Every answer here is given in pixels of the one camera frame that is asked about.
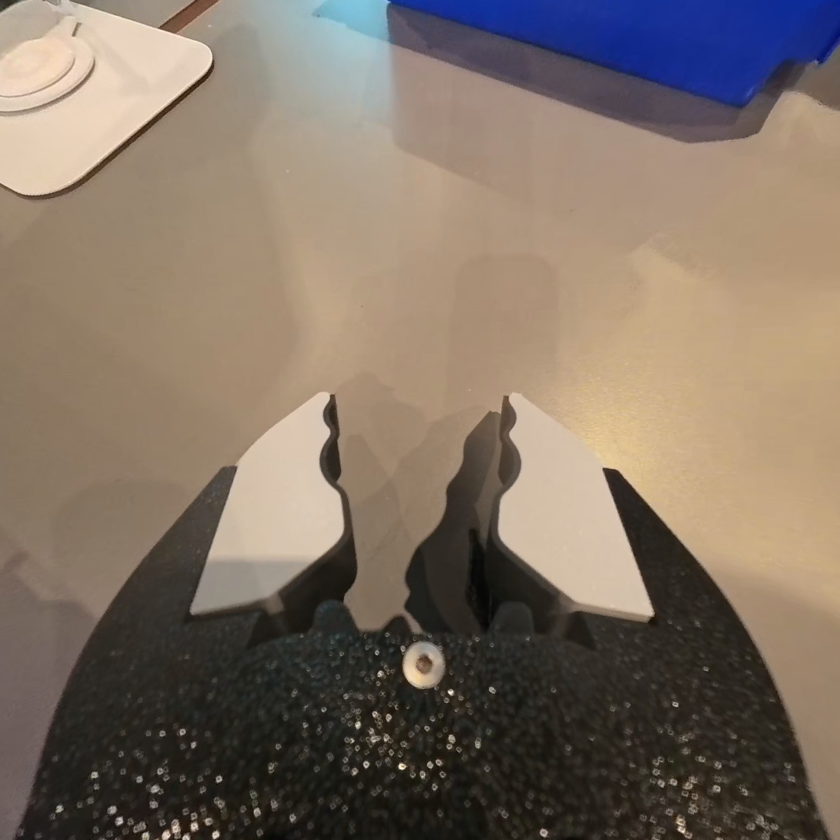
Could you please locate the blue plastic bin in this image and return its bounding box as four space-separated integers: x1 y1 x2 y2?
387 0 840 107

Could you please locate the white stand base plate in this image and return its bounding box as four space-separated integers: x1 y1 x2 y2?
0 0 215 196

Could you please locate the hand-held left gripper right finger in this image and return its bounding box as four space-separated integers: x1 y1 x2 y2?
406 392 657 634

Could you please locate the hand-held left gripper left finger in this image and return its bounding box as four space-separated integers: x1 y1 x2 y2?
189 392 360 634

